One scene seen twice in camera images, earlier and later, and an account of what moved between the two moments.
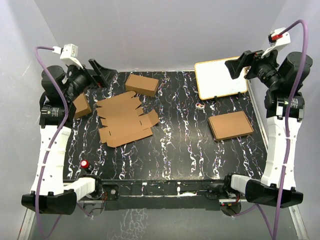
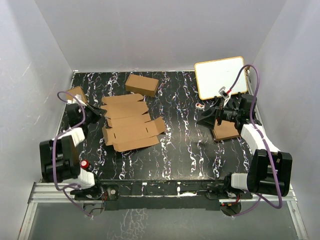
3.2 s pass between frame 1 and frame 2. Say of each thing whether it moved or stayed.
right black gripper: moved
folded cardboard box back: stayed
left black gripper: moved
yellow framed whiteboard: stayed
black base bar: stayed
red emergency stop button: stayed
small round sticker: stayed
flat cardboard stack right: stayed
